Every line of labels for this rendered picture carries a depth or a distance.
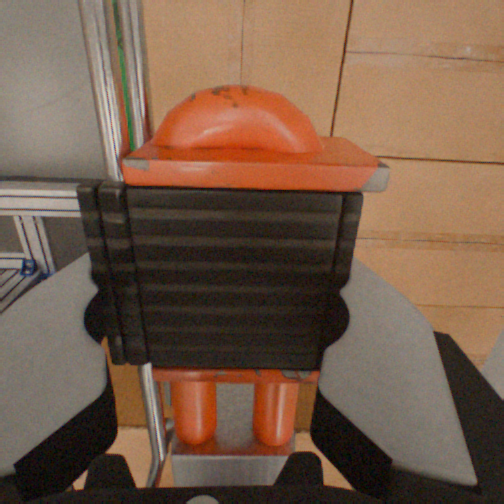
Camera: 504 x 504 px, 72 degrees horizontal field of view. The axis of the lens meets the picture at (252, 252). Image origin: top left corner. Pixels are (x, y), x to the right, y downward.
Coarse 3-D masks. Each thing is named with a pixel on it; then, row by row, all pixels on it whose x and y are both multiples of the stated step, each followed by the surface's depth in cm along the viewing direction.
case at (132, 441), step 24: (120, 384) 43; (312, 384) 44; (120, 408) 40; (168, 408) 40; (312, 408) 41; (120, 432) 38; (144, 432) 38; (144, 456) 40; (168, 456) 40; (144, 480) 42; (168, 480) 42; (336, 480) 42
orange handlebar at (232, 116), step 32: (192, 96) 10; (224, 96) 10; (256, 96) 10; (160, 128) 11; (192, 128) 10; (224, 128) 10; (256, 128) 10; (288, 128) 10; (192, 384) 15; (256, 384) 16; (288, 384) 15; (192, 416) 16; (256, 416) 17; (288, 416) 16
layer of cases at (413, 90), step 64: (192, 0) 63; (256, 0) 63; (320, 0) 63; (384, 0) 63; (448, 0) 64; (192, 64) 68; (256, 64) 68; (320, 64) 68; (384, 64) 68; (448, 64) 69; (320, 128) 74; (384, 128) 74; (448, 128) 74; (384, 192) 81; (448, 192) 81; (384, 256) 89; (448, 256) 89; (448, 320) 99
